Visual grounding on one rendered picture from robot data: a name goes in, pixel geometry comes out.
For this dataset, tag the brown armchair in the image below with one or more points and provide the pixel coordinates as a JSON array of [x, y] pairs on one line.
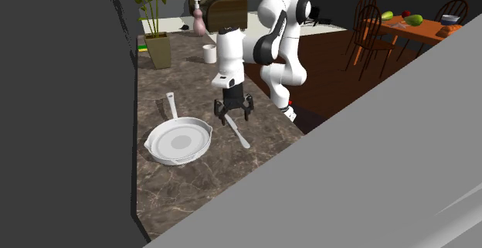
[[226, 13]]

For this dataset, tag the orange dining table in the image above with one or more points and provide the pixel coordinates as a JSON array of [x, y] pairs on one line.
[[418, 32]]

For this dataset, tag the pink soap dispenser bottle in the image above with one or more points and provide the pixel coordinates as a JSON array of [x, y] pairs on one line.
[[199, 23]]

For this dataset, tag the dark robot stand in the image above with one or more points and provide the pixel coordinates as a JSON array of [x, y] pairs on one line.
[[308, 121]]

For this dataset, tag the white cup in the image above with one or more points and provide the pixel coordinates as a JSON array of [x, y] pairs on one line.
[[209, 54]]

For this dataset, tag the green plant in olive pot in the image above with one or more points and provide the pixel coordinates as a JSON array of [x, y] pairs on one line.
[[159, 49]]

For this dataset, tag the white knife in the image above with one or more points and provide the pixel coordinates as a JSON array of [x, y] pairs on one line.
[[237, 131]]

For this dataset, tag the dark wooden chair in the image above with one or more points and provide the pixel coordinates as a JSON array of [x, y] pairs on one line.
[[371, 27], [452, 8], [363, 4]]

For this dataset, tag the green and yellow sponge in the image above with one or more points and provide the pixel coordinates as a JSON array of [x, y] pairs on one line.
[[142, 48]]

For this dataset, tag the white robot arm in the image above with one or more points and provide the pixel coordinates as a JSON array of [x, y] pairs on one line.
[[230, 53]]

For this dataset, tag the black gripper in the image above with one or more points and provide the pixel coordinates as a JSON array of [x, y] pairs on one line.
[[233, 96]]

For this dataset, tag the white frying pan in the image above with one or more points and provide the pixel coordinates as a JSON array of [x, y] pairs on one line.
[[182, 141]]

